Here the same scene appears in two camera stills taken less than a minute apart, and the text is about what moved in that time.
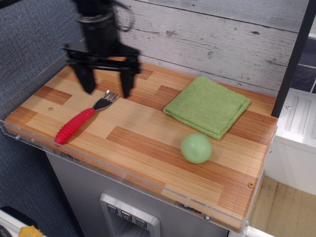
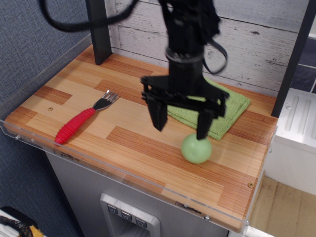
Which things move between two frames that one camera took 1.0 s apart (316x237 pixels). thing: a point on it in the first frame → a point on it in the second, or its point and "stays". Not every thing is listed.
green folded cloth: (208, 106) stays
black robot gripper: (102, 50) → (185, 87)
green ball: (196, 148) stays
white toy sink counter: (291, 155) stays
